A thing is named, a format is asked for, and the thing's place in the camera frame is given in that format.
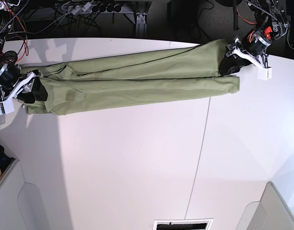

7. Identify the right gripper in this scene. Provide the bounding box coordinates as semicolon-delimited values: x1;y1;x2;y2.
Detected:
0;62;48;104

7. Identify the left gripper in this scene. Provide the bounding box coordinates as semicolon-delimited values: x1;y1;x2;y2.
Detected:
218;28;272;76

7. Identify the green t-shirt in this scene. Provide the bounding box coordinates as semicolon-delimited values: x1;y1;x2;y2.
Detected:
24;40;240;115

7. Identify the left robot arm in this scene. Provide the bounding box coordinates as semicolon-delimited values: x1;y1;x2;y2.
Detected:
219;0;290;80

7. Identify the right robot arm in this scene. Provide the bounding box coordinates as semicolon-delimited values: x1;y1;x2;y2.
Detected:
0;0;48;104

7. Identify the white power strip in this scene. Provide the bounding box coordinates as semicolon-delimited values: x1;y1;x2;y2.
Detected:
60;0;124;16

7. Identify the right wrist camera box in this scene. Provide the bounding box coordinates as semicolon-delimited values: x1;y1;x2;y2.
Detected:
0;98;15;115

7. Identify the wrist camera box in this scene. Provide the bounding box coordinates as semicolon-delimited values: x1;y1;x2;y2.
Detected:
0;98;15;115
257;67;272;81

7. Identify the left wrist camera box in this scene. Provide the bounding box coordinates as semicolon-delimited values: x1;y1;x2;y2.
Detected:
257;67;272;81

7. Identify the aluminium table leg post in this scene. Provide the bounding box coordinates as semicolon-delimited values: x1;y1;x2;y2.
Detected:
135;13;147;39

